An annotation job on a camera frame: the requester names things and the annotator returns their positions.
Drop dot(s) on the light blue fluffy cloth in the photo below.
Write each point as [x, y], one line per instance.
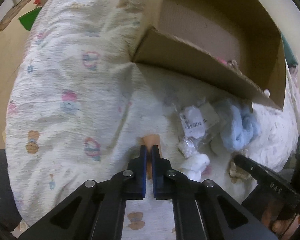
[240, 127]

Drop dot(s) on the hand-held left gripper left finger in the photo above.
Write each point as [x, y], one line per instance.
[143, 165]

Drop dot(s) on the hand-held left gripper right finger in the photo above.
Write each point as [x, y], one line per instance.
[155, 165]

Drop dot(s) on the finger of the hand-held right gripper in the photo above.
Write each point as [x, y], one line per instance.
[262, 177]

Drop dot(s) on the dark grey cloth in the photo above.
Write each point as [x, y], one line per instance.
[0, 187]

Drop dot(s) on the peach soft item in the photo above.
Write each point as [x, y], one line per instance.
[150, 142]

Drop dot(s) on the small white plush piece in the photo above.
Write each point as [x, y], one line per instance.
[266, 92]

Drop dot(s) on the white printed blanket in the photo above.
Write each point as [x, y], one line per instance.
[72, 85]

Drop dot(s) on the brown cardboard box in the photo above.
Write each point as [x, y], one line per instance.
[215, 37]

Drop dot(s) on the clear plastic bag with label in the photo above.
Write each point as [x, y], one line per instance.
[198, 123]

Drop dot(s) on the green sheet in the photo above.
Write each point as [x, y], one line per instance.
[28, 18]

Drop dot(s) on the person's right hand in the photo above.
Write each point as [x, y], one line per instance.
[279, 227]

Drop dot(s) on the dark green cloth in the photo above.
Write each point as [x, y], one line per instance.
[288, 51]

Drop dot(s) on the white fluffy sock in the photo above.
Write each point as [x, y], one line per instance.
[197, 165]

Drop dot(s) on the pink soft item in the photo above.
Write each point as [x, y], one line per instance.
[223, 61]

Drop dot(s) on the small beige plush toy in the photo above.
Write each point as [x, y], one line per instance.
[237, 173]

